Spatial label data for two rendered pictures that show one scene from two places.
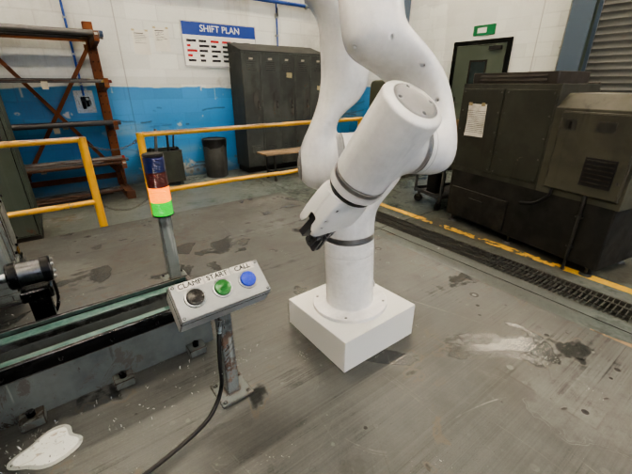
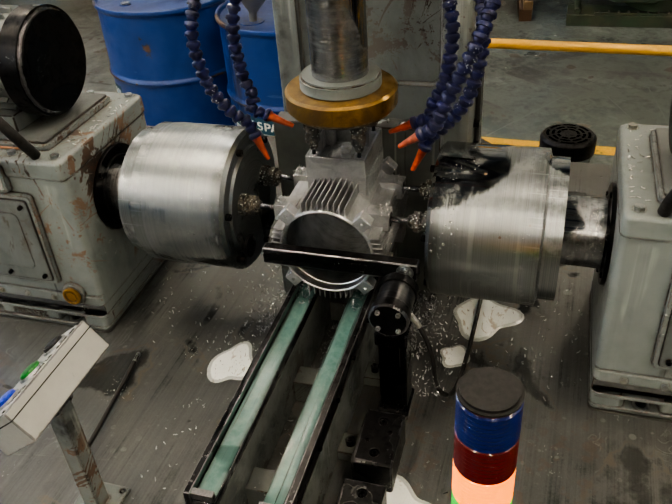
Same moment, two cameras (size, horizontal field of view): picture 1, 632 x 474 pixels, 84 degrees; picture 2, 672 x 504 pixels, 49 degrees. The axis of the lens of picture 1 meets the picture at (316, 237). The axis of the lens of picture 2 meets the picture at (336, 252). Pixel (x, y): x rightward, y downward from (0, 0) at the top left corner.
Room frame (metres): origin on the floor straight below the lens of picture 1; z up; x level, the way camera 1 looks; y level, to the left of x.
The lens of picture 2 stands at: (1.33, 0.12, 1.70)
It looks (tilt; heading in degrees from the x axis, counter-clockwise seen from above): 35 degrees down; 146
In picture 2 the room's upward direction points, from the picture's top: 5 degrees counter-clockwise
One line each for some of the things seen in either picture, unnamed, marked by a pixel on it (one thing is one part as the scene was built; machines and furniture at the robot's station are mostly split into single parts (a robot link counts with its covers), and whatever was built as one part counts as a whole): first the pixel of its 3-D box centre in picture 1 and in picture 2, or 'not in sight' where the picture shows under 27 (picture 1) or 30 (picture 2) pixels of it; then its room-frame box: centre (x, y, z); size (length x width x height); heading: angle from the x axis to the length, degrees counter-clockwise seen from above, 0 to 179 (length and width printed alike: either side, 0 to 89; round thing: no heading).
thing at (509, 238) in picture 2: not in sight; (513, 224); (0.68, 0.89, 1.04); 0.41 x 0.25 x 0.25; 38
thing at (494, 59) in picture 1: (472, 97); not in sight; (7.06, -2.95, 1.18); 1.09 x 0.10 x 2.35; 36
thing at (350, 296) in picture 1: (349, 270); not in sight; (0.77, -0.08, 0.97); 0.19 x 0.19 x 0.18
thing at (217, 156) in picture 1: (215, 157); not in sight; (5.76, 1.65, 0.30); 0.39 x 0.39 x 0.60
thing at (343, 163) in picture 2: not in sight; (345, 160); (0.43, 0.75, 1.11); 0.12 x 0.11 x 0.07; 128
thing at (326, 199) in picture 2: not in sight; (342, 219); (0.45, 0.72, 1.01); 0.20 x 0.19 x 0.19; 128
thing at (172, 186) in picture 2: not in sight; (178, 191); (0.21, 0.53, 1.04); 0.37 x 0.25 x 0.25; 38
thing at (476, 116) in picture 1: (475, 119); not in sight; (3.55, -1.54, 1.08); 0.22 x 0.02 x 0.31; 26
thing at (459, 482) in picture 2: (159, 193); (483, 475); (1.02, 0.47, 1.10); 0.06 x 0.06 x 0.04
